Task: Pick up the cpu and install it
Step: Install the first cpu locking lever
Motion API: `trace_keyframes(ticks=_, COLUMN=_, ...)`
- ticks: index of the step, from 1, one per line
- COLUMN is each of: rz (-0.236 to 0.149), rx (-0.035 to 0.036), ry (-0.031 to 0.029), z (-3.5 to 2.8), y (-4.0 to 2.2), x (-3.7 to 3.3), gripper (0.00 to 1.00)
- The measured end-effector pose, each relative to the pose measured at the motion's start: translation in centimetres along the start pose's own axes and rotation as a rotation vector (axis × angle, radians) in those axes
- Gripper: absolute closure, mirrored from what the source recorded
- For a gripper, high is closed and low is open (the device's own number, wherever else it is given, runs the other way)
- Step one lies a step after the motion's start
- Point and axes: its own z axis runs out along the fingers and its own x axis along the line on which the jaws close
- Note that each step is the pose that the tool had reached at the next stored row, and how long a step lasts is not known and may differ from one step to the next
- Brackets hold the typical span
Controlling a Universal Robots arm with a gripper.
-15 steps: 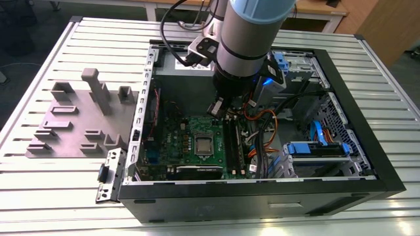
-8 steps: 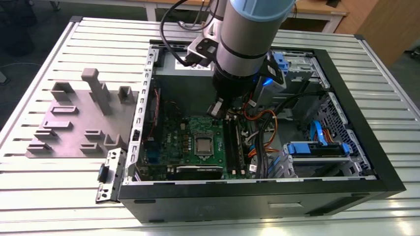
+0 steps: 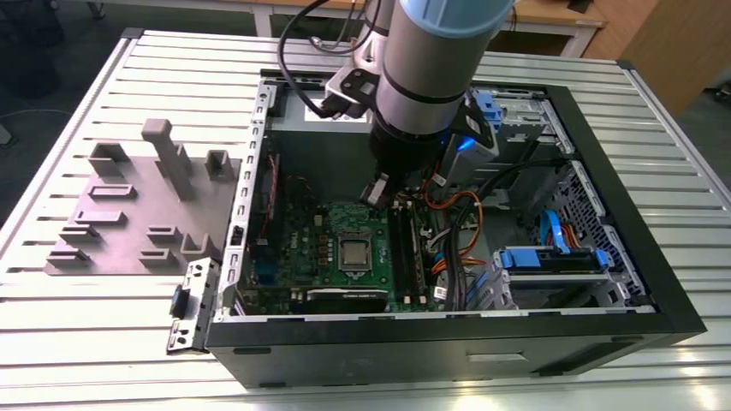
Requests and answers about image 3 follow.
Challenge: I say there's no orange power wire bundle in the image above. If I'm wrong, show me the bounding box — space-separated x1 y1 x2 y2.
425 192 486 275

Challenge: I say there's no black graphics card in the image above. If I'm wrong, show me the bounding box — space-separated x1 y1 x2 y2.
289 285 388 313

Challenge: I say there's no grey metal slot bracket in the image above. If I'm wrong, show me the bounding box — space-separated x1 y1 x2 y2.
165 256 221 354

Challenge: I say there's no CPU socket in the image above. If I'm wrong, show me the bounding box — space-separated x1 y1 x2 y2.
334 232 377 277

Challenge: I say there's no hard disk in blue carrier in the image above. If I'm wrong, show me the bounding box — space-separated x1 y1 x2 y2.
493 247 606 275

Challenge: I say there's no black camera cable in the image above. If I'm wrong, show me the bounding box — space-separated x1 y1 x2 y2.
277 0 366 121

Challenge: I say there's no wooden cabinet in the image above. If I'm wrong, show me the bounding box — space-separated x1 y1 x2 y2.
584 0 731 116

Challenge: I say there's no black RAM slot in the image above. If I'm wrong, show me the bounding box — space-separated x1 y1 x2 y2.
384 204 401 306
396 200 417 306
389 200 409 306

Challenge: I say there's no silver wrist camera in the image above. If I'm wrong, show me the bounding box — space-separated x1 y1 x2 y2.
320 68 378 122

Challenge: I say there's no grey power supply unit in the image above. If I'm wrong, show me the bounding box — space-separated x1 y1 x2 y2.
266 92 376 200

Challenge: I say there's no silver green CPU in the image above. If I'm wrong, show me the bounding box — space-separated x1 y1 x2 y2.
341 240 370 265

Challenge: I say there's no black cable bundle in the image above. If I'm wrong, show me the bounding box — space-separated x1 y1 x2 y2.
438 158 572 312

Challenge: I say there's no green Dell motherboard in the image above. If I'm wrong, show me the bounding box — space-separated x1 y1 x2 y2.
244 188 444 313

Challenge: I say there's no grey plastic parts rack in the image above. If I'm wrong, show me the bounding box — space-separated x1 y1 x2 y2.
44 118 244 277

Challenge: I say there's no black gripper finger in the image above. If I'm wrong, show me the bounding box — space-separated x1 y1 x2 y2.
382 176 404 206
360 171 390 209

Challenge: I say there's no multicolour fan wire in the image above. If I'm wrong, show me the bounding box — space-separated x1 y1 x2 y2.
282 172 316 201

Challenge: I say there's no blue plastic drive latch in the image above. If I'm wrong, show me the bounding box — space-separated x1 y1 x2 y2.
470 92 504 129

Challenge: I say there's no metal socket cover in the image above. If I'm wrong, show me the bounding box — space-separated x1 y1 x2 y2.
337 233 376 273

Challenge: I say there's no wooden desk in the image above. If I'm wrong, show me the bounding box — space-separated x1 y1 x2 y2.
501 0 606 59

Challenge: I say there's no grey metal drive cage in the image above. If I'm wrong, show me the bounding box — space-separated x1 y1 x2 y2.
466 87 572 189

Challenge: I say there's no red black twisted wire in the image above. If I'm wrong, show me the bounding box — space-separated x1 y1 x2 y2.
253 152 280 247

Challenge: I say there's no black open PC case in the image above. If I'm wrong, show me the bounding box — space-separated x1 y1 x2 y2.
202 67 708 389

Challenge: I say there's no grey metal disk bay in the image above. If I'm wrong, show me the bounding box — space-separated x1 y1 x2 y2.
493 271 617 310

